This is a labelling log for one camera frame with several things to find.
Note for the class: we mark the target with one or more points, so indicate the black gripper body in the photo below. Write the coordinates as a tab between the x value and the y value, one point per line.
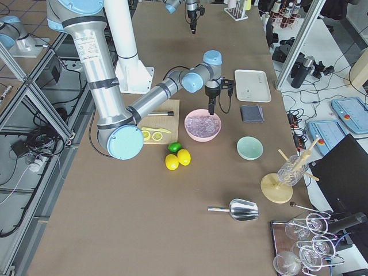
191	13
211	92

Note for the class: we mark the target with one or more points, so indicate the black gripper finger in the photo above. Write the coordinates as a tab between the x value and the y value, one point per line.
213	104
210	105

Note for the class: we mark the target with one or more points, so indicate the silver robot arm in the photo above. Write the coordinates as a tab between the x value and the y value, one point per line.
104	39
176	4

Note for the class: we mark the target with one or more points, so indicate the pink bowl of ice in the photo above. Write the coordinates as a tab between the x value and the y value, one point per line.
201	126

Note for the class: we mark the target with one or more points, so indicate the wooden cup tree stand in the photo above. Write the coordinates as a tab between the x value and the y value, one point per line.
274	190

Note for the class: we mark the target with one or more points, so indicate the steel ice scoop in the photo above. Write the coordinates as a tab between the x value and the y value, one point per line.
239	209

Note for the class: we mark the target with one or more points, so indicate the grey folded cloth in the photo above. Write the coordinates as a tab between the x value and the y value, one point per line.
252	114

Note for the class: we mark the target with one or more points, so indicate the steel muddler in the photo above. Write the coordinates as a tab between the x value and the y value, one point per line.
164	113

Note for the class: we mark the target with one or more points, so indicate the cream rabbit tray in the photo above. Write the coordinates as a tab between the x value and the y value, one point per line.
252	86

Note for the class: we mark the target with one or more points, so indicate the bamboo cutting board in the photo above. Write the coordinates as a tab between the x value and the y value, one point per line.
167	122

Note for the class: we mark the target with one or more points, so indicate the yellow plastic knife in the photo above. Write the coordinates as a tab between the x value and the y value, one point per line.
163	130

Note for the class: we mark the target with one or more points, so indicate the green lime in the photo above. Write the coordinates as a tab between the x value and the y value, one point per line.
174	147

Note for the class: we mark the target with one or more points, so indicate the green empty bowl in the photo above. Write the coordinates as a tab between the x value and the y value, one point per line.
249	148

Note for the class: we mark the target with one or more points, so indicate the yellow lemon far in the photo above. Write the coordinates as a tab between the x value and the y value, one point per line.
184	157

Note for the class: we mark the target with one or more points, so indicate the yellow lemon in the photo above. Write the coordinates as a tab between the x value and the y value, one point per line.
171	162
184	157

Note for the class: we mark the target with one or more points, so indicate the yellow lemon near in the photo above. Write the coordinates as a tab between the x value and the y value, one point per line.
171	162

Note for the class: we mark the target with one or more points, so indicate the black thermos bottle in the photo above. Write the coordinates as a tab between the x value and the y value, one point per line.
302	71

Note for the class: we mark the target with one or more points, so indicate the clear patterned glass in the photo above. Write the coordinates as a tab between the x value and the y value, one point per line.
288	175

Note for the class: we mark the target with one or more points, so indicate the blue teach pendant near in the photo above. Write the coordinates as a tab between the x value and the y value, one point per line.
330	133

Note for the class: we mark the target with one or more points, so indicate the blue teach pendant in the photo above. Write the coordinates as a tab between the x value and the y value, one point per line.
352	112
330	133

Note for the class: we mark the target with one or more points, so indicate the blue teach pendant far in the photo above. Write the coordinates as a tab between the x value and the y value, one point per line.
352	112

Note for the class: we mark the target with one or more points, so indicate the black laptop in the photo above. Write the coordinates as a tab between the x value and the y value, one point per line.
342	174

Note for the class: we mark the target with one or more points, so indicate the wine glass rack tray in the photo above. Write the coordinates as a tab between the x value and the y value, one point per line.
304	245

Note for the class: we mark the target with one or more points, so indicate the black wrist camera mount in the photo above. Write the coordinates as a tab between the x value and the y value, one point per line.
227	84

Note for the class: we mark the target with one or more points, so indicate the white wire rack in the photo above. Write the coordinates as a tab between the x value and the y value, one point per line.
236	9

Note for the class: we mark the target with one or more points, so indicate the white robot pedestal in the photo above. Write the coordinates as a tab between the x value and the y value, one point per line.
133	76

